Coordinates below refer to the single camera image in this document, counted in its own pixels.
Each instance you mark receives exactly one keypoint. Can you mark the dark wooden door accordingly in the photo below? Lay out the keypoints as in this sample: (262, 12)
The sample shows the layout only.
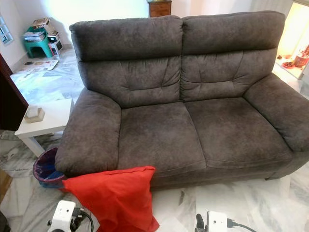
(10, 104)

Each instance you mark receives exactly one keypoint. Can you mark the beige tissue box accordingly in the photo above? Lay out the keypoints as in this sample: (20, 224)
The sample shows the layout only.
(34, 114)

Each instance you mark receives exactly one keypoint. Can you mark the small open cardboard box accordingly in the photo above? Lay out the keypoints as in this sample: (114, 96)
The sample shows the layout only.
(41, 22)

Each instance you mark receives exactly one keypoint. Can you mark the green plastic stool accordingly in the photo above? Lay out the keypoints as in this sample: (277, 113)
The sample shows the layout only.
(37, 47)

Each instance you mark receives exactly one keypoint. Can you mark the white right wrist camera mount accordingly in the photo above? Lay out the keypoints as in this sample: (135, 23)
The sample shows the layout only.
(217, 222)

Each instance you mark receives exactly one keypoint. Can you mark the printed paper sheet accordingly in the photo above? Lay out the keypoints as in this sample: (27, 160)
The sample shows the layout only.
(39, 65)

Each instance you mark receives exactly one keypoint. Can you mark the small white appliance box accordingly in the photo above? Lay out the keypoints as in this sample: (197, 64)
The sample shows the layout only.
(54, 45)

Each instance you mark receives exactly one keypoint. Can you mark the blue waste bin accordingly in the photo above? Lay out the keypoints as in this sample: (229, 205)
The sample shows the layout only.
(45, 169)

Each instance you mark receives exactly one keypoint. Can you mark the wooden cabinet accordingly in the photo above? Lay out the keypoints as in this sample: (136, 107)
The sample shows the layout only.
(160, 8)

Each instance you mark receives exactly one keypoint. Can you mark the louvre window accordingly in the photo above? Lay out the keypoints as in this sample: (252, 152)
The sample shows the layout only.
(5, 31)

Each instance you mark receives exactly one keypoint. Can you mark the white side table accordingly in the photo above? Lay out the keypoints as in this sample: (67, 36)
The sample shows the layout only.
(55, 118)

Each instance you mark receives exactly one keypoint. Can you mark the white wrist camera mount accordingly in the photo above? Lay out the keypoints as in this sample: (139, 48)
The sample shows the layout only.
(63, 216)
(217, 222)

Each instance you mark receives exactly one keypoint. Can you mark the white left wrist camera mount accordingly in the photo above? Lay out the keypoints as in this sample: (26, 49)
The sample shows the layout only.
(63, 216)

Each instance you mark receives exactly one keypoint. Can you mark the red jar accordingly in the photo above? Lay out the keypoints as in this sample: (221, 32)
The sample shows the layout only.
(301, 59)

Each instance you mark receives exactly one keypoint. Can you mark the stack of books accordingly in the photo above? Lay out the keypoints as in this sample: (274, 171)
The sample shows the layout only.
(34, 35)

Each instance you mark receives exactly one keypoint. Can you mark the red pillow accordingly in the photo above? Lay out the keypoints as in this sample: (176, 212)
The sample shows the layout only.
(116, 198)

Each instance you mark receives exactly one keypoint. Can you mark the red plate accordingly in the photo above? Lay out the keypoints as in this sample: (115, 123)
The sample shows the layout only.
(288, 64)

